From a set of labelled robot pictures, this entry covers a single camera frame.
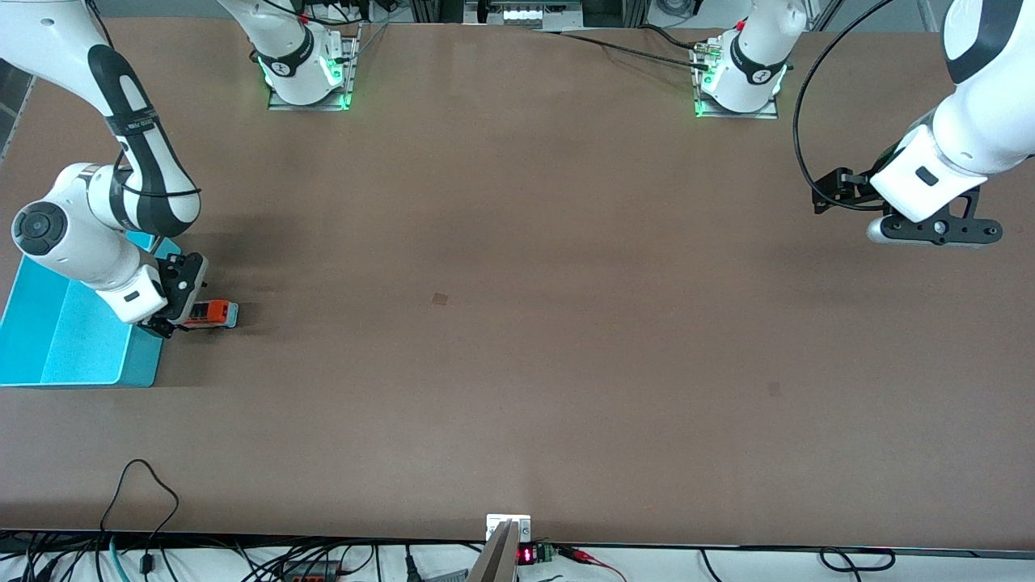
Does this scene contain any orange toy bus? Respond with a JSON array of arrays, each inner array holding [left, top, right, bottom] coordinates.
[[182, 299, 240, 331]]

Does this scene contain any blue plastic box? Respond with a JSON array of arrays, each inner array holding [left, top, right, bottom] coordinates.
[[0, 230, 183, 388]]

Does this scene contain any black power strip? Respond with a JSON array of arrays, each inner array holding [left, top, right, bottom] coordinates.
[[279, 560, 344, 582]]

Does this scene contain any lit equipment rack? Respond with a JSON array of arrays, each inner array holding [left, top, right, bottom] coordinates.
[[464, 0, 585, 27]]

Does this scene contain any red clip lead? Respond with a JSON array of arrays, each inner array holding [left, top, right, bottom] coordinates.
[[558, 546, 627, 582]]

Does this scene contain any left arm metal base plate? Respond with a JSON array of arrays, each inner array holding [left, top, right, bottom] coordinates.
[[693, 40, 779, 120]]

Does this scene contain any short black table cable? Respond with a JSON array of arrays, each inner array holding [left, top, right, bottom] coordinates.
[[637, 23, 706, 52]]

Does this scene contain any black cable with inline switch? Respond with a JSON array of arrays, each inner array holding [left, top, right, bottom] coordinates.
[[99, 459, 180, 576]]

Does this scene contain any long black table cable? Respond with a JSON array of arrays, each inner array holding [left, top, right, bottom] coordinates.
[[532, 28, 714, 73]]

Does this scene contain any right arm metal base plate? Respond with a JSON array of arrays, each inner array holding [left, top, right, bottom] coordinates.
[[268, 23, 362, 112]]

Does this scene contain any thin grey cable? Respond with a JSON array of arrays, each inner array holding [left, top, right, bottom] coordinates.
[[354, 22, 391, 60]]

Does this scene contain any black looped cable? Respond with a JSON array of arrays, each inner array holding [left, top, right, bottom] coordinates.
[[818, 546, 897, 573]]

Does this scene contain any white mounting bracket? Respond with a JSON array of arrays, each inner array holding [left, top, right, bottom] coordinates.
[[486, 514, 532, 542]]

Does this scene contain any grey camera pole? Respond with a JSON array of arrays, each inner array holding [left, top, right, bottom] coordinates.
[[467, 520, 519, 582]]

